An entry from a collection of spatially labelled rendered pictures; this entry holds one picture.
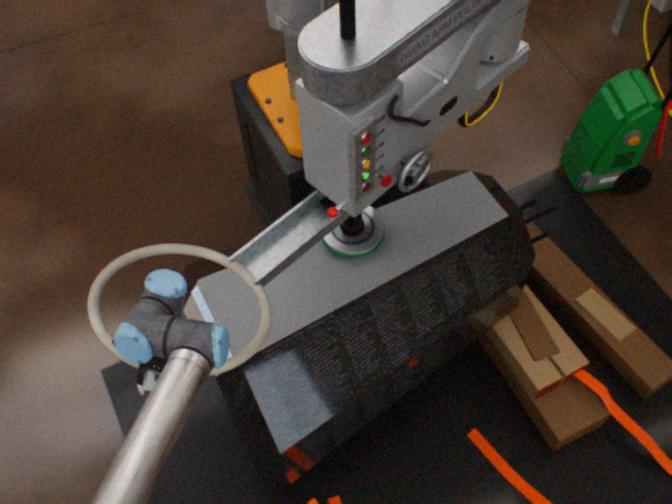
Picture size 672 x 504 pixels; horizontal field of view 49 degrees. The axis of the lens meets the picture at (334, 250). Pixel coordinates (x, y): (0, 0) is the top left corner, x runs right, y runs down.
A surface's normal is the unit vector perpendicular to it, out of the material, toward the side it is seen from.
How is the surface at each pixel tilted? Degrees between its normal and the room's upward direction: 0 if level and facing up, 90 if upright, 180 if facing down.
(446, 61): 40
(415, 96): 4
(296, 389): 45
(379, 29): 0
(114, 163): 0
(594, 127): 72
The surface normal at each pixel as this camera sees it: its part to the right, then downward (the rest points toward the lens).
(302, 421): 0.34, 0.11
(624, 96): -0.57, -0.36
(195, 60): -0.04, -0.55
